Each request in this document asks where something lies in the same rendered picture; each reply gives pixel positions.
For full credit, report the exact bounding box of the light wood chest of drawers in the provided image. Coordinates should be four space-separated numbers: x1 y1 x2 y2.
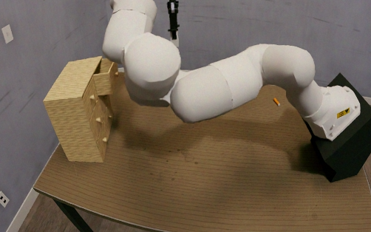
43 56 104 163

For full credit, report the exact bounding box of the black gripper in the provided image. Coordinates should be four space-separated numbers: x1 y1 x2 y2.
167 0 180 47

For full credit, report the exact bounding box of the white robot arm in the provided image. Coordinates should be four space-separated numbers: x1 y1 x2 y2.
102 0 360 141

